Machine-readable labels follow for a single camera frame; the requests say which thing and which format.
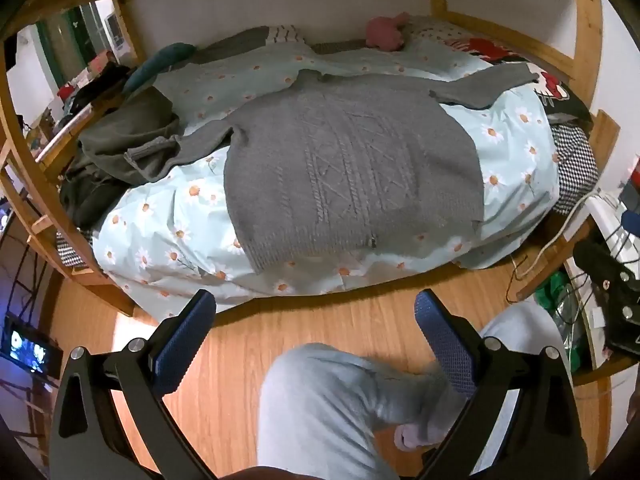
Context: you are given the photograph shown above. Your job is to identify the lit screen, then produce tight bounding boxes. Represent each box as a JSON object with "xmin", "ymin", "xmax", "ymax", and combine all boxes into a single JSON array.
[{"xmin": 2, "ymin": 312, "xmax": 52, "ymax": 374}]

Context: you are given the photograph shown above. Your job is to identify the teal pillow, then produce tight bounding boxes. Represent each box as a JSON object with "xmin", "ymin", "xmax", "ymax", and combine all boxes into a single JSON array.
[{"xmin": 125, "ymin": 42, "xmax": 199, "ymax": 94}]

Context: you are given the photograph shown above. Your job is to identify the person's pale sock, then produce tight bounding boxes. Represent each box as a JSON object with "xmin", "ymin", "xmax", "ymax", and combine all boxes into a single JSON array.
[{"xmin": 394, "ymin": 421, "xmax": 437, "ymax": 452}]

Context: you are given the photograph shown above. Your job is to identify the black metal rack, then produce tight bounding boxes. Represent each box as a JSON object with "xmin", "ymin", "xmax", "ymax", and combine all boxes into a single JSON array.
[{"xmin": 0, "ymin": 185, "xmax": 57, "ymax": 313}]

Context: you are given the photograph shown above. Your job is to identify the pink plush toy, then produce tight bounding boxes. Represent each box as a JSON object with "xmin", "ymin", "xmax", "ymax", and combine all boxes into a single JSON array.
[{"xmin": 364, "ymin": 11, "xmax": 412, "ymax": 53}]

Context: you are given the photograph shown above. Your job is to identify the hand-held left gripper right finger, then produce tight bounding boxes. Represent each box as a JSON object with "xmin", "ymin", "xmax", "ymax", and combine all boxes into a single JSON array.
[{"xmin": 414, "ymin": 289, "xmax": 591, "ymax": 480}]

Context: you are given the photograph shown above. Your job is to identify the dark grey pillow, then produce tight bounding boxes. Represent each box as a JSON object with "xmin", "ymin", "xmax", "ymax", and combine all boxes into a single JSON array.
[{"xmin": 197, "ymin": 27, "xmax": 272, "ymax": 63}]

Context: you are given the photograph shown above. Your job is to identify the houndstooth cloth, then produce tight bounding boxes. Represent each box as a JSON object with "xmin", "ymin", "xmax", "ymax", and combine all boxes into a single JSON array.
[
  {"xmin": 54, "ymin": 236, "xmax": 97, "ymax": 269},
  {"xmin": 550, "ymin": 122, "xmax": 600, "ymax": 217}
]

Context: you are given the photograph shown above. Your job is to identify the grey knitted sweater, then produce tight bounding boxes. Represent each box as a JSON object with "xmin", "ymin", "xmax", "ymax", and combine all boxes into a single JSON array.
[{"xmin": 125, "ymin": 64, "xmax": 539, "ymax": 275}]

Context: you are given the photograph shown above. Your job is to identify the green bag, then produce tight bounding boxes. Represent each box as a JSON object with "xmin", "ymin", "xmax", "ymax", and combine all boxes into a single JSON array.
[{"xmin": 534, "ymin": 270, "xmax": 584, "ymax": 372}]

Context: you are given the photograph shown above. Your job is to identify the striped cloth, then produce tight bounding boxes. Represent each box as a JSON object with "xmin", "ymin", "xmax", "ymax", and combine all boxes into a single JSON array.
[{"xmin": 267, "ymin": 25, "xmax": 307, "ymax": 47}]

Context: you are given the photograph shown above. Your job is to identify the olive green clothes pile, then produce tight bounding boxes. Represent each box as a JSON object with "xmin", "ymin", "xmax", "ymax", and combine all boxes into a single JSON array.
[{"xmin": 59, "ymin": 87, "xmax": 184, "ymax": 228}]

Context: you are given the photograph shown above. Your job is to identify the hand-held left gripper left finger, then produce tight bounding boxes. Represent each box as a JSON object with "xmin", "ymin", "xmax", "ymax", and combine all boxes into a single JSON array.
[{"xmin": 49, "ymin": 289, "xmax": 221, "ymax": 480}]

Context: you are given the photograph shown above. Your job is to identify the Hello Kitty pillow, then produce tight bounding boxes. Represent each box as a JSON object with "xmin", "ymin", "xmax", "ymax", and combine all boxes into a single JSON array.
[{"xmin": 407, "ymin": 16, "xmax": 594, "ymax": 124}]

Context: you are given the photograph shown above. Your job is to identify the wooden bunk bed frame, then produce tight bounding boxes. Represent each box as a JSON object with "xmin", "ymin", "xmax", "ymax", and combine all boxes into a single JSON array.
[{"xmin": 0, "ymin": 0, "xmax": 622, "ymax": 391}]

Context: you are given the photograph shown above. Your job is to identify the white desk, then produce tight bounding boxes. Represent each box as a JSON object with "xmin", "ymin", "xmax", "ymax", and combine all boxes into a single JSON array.
[{"xmin": 564, "ymin": 189, "xmax": 640, "ymax": 377}]

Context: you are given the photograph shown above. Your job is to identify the person's light blue pants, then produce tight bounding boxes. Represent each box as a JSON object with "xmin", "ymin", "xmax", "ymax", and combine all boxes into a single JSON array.
[{"xmin": 256, "ymin": 300, "xmax": 577, "ymax": 480}]

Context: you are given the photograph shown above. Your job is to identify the daisy print duvet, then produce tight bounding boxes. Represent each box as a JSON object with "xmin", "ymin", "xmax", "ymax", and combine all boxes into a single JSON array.
[{"xmin": 92, "ymin": 39, "xmax": 561, "ymax": 311}]

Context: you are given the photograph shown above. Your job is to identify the white cable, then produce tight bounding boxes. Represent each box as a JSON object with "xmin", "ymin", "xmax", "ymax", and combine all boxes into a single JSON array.
[{"xmin": 516, "ymin": 187, "xmax": 607, "ymax": 279}]

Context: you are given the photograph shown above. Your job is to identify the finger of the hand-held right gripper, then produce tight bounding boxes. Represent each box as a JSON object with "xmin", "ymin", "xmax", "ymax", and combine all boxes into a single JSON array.
[{"xmin": 573, "ymin": 240, "xmax": 640, "ymax": 302}]

